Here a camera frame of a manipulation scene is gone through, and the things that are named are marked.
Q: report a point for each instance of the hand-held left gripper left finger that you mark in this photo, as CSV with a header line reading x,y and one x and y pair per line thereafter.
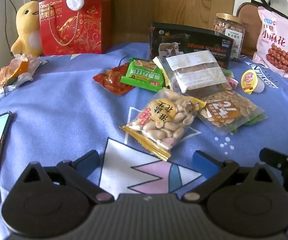
x,y
86,163

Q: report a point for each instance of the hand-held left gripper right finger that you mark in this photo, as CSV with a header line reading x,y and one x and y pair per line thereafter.
x,y
204,159

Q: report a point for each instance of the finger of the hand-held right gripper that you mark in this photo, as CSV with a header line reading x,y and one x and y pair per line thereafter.
x,y
276,158

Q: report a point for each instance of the green patterned snack packet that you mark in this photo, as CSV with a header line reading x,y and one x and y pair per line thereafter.
x,y
255,119

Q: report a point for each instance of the green biscuit packet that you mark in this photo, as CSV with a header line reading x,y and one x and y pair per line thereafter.
x,y
144,76

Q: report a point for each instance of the black tin box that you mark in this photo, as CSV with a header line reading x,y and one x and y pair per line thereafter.
x,y
196,43

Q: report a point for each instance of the nut packet with orange label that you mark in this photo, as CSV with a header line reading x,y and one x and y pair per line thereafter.
x,y
226,110

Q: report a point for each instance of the blue printed blanket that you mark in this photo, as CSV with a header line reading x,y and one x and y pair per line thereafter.
x,y
71,110

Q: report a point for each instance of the peanut packet with yellow edges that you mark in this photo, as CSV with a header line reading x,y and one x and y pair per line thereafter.
x,y
164,120

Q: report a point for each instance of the yellow-lid jelly cup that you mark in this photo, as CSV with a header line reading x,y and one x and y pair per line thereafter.
x,y
250,80

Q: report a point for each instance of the small pink candy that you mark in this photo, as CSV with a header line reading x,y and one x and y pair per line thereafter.
x,y
231,82

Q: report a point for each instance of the clear packet with white label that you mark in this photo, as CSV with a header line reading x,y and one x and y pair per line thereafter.
x,y
196,75

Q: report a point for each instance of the red snack packet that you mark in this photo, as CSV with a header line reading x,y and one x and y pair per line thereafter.
x,y
109,80

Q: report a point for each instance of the pink snack bag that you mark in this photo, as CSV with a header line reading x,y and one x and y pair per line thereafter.
x,y
276,42

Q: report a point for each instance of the yellow-edged snack packet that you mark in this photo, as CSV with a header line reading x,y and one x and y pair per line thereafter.
x,y
159,64

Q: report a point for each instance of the orange peel on wrapper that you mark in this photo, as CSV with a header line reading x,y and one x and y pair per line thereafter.
x,y
16,70

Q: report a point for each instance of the clear jar of nuts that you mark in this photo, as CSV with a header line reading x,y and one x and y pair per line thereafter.
x,y
230,28

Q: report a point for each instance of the brown chair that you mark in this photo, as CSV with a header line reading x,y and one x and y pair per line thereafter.
x,y
249,12

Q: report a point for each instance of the red gift bag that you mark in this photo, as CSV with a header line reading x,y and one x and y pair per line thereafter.
x,y
81,22

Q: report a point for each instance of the yellow chick plush toy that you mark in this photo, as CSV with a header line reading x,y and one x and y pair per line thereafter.
x,y
25,27

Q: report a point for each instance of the wooden headboard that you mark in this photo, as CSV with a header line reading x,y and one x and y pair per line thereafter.
x,y
159,2

